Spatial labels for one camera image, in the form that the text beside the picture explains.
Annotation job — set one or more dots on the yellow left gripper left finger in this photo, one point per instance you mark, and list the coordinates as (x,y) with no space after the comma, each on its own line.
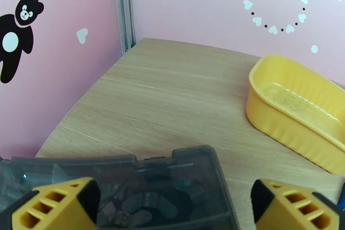
(54,210)

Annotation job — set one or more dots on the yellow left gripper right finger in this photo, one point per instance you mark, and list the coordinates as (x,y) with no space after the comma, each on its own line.
(293,210)

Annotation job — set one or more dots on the grey transparent organizer box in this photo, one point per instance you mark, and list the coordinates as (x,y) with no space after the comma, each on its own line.
(151,180)

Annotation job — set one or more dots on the yellow plastic container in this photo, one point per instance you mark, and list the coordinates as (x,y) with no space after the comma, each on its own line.
(291,108)

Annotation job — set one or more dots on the aluminium corner post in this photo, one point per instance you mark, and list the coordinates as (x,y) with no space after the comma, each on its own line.
(124,8)

